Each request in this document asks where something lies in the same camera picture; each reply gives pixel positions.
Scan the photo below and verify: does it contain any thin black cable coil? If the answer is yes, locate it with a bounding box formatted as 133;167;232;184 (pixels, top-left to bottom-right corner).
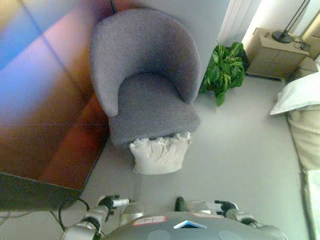
290;34;313;51

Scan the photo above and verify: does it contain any white ruffled throw pillow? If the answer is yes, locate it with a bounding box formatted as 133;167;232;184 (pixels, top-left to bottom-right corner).
129;131;194;175

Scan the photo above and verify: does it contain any white ribbed radiator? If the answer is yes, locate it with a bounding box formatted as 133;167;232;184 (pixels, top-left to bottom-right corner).
216;0;262;46

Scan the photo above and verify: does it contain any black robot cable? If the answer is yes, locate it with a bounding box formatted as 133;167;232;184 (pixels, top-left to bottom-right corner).
57;196;91;232

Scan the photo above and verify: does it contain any beige wooden nightstand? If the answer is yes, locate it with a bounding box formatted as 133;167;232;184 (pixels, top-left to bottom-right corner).
245;27;310;79

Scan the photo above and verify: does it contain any black right robot foot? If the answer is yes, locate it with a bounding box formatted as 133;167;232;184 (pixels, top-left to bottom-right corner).
174;196;189;214

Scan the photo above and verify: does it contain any grey upholstered tub armchair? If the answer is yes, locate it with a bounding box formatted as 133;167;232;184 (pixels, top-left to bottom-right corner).
89;8;202;150

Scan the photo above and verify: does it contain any green leafy potted plant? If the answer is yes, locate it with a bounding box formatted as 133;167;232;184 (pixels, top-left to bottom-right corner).
199;41;249;107

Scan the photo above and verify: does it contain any black flat base panel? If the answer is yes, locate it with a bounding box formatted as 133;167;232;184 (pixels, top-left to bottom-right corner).
0;171;84;211

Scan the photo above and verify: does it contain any black floor lamp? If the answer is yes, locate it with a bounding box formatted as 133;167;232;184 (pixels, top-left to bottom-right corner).
271;0;311;44

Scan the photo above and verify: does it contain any reddish brown wooden cabinet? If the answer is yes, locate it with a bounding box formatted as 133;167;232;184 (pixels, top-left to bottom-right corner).
0;0;118;191

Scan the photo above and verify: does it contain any cream bed duvet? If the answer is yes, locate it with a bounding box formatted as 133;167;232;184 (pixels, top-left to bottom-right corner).
286;109;320;172

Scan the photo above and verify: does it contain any grey robot torso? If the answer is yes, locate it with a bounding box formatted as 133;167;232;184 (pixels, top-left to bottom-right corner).
101;211;288;240

